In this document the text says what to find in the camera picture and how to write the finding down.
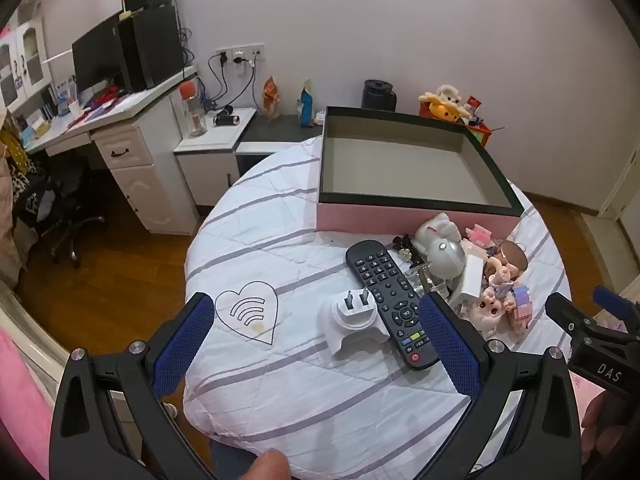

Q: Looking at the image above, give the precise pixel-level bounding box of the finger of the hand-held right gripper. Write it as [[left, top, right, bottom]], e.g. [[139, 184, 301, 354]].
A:
[[592, 285, 640, 322], [544, 292, 640, 350]]

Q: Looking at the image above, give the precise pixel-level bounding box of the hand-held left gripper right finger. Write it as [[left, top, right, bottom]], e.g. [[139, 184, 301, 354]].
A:
[[418, 291, 584, 480]]

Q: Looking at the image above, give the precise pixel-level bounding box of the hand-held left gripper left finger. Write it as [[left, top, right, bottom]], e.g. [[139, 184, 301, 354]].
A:
[[49, 291, 221, 480]]

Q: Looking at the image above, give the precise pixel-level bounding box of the pastel striped block toy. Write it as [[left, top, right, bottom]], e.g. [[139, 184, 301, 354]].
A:
[[506, 284, 533, 333]]

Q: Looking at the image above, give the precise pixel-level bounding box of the pale pink pig doll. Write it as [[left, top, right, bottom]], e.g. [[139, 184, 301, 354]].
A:
[[467, 296, 508, 337]]

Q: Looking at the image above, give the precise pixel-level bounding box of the black remote control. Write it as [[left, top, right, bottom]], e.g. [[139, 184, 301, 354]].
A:
[[346, 240, 441, 372]]

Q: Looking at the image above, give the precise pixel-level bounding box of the shiny rose brown round case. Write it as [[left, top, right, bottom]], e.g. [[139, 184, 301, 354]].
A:
[[499, 241, 531, 273]]

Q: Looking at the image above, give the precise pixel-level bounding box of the white plug adapter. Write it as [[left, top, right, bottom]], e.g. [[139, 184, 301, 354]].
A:
[[316, 289, 391, 358]]

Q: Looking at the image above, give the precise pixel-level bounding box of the pink box with dark rim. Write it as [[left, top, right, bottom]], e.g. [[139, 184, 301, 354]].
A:
[[316, 106, 525, 233]]

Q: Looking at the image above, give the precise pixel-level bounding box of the person's right hand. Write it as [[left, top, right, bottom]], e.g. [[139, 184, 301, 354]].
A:
[[581, 394, 619, 445]]

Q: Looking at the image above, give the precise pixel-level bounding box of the person's left hand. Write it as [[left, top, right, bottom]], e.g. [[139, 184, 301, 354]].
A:
[[240, 449, 292, 480]]

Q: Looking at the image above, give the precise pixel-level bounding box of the white charger block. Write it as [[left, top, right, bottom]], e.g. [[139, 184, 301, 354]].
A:
[[456, 254, 488, 307]]

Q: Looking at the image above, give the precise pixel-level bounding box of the clear glass bottle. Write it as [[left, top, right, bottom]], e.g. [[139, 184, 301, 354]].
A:
[[406, 260, 451, 297]]

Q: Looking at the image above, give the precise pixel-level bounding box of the small pink doll figure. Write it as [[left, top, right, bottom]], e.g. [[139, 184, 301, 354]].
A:
[[484, 256, 516, 297]]

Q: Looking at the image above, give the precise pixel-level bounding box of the white round-head robot toy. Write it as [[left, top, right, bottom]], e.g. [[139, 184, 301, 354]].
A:
[[427, 237, 466, 281]]

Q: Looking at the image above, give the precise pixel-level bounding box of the black flower hair clip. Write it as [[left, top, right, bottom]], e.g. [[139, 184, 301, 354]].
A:
[[391, 235, 416, 266]]

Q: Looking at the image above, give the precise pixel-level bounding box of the pink bow hair clip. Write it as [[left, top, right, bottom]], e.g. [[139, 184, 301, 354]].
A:
[[465, 224, 493, 246]]

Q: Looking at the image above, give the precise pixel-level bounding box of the white plush doll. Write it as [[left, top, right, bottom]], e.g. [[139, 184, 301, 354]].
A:
[[414, 212, 463, 261]]

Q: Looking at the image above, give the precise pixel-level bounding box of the white striped quilt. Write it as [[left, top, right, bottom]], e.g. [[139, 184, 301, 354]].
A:
[[182, 135, 573, 478]]

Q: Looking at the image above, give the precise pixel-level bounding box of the pink cloth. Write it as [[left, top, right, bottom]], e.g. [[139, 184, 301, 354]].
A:
[[0, 330, 56, 461]]

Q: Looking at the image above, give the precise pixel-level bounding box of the white side cabinet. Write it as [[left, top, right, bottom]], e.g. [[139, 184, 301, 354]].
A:
[[173, 107, 258, 208]]

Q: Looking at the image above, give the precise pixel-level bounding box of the black office chair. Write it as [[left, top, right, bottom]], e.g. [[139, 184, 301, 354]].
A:
[[15, 160, 106, 271]]

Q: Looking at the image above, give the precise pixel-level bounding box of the white desk with drawers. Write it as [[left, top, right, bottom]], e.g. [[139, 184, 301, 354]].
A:
[[22, 65, 201, 236]]

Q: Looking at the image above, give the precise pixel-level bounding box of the red box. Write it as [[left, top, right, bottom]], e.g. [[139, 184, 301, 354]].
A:
[[467, 95, 497, 147]]

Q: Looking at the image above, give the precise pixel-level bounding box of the small black speaker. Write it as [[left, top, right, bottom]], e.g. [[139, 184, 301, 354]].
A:
[[213, 105, 242, 127]]

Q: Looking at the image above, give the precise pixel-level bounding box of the dark grey low table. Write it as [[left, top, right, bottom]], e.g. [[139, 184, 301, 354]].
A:
[[235, 114, 327, 177]]

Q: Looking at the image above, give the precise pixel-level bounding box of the clear bottle with orange cap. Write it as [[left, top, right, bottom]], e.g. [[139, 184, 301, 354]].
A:
[[180, 79, 208, 137]]

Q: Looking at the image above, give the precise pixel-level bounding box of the pile of hanging clothes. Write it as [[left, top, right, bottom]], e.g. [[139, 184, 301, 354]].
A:
[[0, 110, 51, 271]]

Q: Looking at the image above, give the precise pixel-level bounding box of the yellow and white plush toy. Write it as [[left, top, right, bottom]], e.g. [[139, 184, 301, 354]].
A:
[[419, 85, 473, 122]]

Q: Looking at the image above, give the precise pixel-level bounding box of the black kettle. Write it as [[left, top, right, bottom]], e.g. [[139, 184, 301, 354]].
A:
[[361, 79, 398, 112]]

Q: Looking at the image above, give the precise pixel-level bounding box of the orange snack bag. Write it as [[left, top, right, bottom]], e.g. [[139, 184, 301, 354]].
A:
[[262, 76, 281, 121]]

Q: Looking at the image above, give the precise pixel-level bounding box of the blue and white bottle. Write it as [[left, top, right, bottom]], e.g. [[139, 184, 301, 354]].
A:
[[297, 79, 315, 127]]

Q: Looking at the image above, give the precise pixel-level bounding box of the tall black computer tower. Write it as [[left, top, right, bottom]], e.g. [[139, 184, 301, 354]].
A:
[[117, 5, 185, 93]]

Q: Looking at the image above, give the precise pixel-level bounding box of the black computer monitor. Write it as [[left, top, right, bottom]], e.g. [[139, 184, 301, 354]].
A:
[[71, 10, 126, 97]]

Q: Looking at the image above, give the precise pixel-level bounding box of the white glass door cabinet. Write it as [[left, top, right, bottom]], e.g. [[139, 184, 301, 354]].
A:
[[0, 12, 51, 111]]

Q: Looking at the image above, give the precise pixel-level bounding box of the white door frame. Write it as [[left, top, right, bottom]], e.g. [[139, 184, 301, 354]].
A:
[[597, 145, 640, 221]]

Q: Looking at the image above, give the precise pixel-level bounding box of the white bed frame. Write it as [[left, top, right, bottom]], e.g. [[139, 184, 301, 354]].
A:
[[0, 280, 71, 361]]

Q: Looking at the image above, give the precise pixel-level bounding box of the black power cable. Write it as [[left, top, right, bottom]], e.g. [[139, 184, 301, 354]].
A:
[[207, 55, 236, 108]]

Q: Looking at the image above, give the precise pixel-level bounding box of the white wall socket strip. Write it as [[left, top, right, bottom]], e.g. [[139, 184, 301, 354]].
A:
[[216, 44, 265, 63]]

